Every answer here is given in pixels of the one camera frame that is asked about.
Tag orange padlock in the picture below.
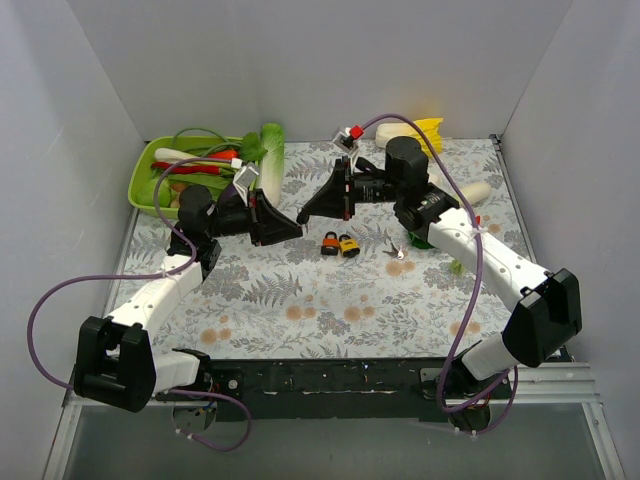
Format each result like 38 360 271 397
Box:
320 231 340 256

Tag yellow padlock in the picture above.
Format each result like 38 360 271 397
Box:
338 234 360 258

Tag silver key bunch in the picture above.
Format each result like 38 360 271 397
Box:
383 242 405 260

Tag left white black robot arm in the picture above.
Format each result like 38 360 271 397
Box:
73 185 302 412

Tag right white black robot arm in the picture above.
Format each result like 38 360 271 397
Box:
297 136 582 398

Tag green napa cabbage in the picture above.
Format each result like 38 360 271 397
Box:
257 123 285 207

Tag green leafy vegetable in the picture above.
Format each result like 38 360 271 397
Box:
168 173 232 201

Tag green spinach leaf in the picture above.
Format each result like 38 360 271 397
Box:
238 132 267 164

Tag small orange pepper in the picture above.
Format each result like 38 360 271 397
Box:
207 149 237 162

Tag green long beans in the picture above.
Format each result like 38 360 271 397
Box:
171 127 237 157

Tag red chili pepper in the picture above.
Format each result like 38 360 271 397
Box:
151 162 221 175

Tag yellow white cabbage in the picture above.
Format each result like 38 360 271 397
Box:
374 118 443 158

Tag brown mushroom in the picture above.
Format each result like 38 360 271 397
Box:
170 182 188 208

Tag green plastic tray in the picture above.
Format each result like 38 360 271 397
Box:
128 136 242 219

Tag white green leek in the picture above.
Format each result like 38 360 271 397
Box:
153 148 223 166

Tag round green cabbage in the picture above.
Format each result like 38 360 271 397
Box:
135 179 171 208

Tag white radish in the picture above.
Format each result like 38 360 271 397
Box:
460 182 492 206

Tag green bok choy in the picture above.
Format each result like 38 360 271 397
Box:
408 232 465 276

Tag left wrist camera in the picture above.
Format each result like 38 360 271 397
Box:
232 159 260 205

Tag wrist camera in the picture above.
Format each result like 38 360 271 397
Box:
332 125 364 168
232 159 260 205

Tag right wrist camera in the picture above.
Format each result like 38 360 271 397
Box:
332 125 364 168

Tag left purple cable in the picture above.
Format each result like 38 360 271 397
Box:
27 157 254 452

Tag purple cable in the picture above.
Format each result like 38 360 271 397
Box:
27 157 254 452
360 113 520 435

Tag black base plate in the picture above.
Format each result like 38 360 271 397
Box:
188 357 446 422

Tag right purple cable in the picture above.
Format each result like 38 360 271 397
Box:
360 113 520 435

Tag aluminium frame rail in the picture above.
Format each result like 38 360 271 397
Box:
45 362 624 479

